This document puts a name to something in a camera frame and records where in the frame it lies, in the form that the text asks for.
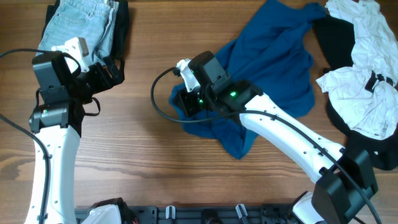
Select white crumpled garment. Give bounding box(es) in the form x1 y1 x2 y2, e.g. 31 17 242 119
317 0 397 140

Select black garment on right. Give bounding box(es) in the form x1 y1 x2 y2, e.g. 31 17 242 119
315 15 397 170

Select right black cable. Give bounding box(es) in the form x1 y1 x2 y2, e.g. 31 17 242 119
150 67 382 224

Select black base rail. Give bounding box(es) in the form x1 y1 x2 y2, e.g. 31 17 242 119
74 203 299 224

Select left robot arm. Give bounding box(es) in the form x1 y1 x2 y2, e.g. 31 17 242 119
25 51 124 223

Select black folded garment under jeans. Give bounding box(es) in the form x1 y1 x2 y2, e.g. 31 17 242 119
41 0 131 63

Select light blue folded jeans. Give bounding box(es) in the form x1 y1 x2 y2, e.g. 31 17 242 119
36 0 120 67

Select dark blue polo shirt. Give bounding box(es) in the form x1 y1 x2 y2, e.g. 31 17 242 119
171 1 326 159

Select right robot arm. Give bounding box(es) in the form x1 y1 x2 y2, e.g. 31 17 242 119
172 51 381 223

